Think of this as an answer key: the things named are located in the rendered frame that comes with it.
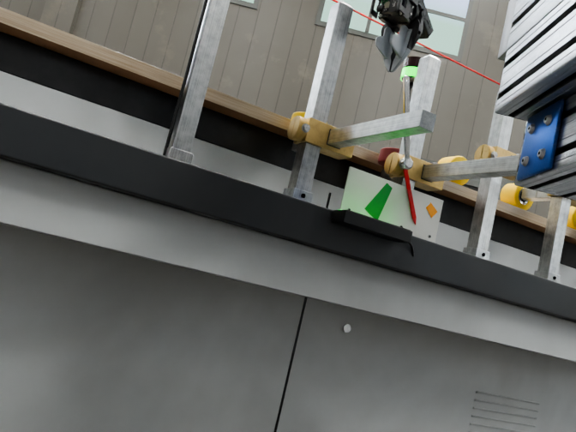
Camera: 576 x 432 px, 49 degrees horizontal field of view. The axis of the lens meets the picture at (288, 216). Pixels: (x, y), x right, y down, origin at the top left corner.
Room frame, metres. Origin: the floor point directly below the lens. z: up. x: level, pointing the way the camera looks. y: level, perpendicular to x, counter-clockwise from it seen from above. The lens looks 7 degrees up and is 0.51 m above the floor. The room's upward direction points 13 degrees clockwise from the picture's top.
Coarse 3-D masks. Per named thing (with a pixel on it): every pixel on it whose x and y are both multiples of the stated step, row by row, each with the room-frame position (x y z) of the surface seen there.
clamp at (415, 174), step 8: (392, 160) 1.36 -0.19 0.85; (416, 160) 1.36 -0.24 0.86; (384, 168) 1.38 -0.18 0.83; (392, 168) 1.35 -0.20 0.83; (416, 168) 1.36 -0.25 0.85; (392, 176) 1.38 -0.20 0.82; (400, 176) 1.35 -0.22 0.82; (416, 176) 1.36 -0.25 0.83; (416, 184) 1.40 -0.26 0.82; (424, 184) 1.38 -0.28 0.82; (432, 184) 1.38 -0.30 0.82; (440, 184) 1.39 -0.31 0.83
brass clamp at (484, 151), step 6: (480, 150) 1.48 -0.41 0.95; (486, 150) 1.46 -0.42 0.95; (492, 150) 1.46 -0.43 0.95; (498, 150) 1.46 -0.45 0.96; (504, 150) 1.47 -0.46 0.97; (474, 156) 1.49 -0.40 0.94; (480, 156) 1.47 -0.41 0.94; (486, 156) 1.46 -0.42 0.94; (492, 156) 1.45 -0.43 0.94; (498, 156) 1.46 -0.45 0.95; (504, 156) 1.47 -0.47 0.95
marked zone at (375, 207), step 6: (384, 186) 1.33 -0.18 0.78; (390, 186) 1.33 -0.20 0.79; (384, 192) 1.33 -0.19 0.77; (390, 192) 1.33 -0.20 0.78; (378, 198) 1.32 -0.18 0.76; (384, 198) 1.33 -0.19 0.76; (372, 204) 1.32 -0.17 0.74; (378, 204) 1.32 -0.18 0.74; (384, 204) 1.33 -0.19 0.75; (366, 210) 1.31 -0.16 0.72; (372, 210) 1.32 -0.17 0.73; (378, 210) 1.33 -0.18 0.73; (372, 216) 1.32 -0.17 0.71; (378, 216) 1.33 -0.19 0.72
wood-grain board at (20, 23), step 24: (0, 24) 1.13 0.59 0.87; (24, 24) 1.14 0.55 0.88; (48, 48) 1.21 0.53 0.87; (72, 48) 1.18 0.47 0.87; (96, 48) 1.20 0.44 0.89; (120, 72) 1.25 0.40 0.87; (144, 72) 1.24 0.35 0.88; (168, 72) 1.27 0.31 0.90; (216, 96) 1.32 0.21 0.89; (264, 120) 1.37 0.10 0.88; (288, 120) 1.40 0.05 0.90; (456, 192) 1.64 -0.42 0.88; (504, 216) 1.77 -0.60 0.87; (528, 216) 1.76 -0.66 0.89
